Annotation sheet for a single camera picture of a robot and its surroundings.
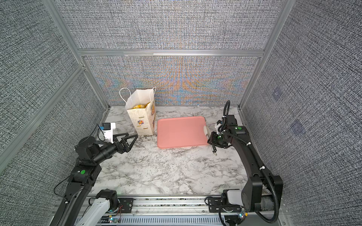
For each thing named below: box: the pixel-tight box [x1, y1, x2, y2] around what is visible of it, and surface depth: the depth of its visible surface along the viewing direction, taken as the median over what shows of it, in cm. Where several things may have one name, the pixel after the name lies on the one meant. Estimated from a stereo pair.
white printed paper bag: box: [119, 86, 157, 136], surface depth 92 cm
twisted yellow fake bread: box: [132, 104, 146, 109], surface depth 94 cm
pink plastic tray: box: [156, 115, 209, 149], surface depth 111 cm
